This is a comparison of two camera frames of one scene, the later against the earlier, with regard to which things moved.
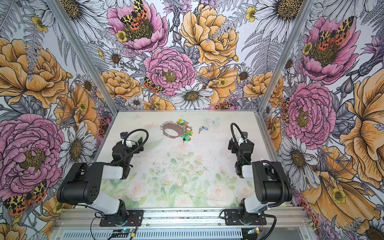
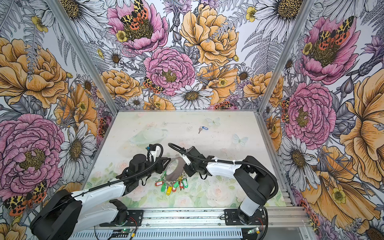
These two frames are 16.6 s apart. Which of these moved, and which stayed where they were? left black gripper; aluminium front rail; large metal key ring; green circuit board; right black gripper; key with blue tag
Moved: large metal key ring; left black gripper; right black gripper
Stayed: key with blue tag; aluminium front rail; green circuit board
